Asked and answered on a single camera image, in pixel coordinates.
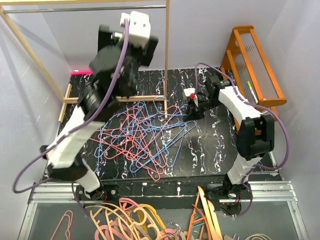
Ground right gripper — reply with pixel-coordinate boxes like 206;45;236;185
182;95;223;122

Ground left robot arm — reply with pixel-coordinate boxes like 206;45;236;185
41;11;159;200

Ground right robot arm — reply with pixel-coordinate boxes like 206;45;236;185
182;76;275;199

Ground wooden hangers pile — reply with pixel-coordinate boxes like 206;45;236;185
186;185;270;240

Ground pile of plastic hangers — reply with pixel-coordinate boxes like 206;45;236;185
85;197;188;240

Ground metal hanging rod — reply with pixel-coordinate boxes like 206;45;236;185
3;5;167;14

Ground green white pen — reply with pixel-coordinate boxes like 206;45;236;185
247;81;258;104

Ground pink plastic marker strip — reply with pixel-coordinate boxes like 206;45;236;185
70;70;93;76

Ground orange wooden shelf rack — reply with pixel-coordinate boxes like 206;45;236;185
219;24;288;131

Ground pink hanger on glass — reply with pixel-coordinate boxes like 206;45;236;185
49;209;74;240

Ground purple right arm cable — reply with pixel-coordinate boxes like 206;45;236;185
194;62;291;218

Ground tangled blue wire hangers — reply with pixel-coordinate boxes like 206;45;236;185
90;100;197;181

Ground tangled pink wire hangers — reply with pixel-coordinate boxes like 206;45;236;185
96;101;182;181

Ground wooden clothes rack frame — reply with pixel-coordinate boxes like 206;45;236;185
0;0;170;123

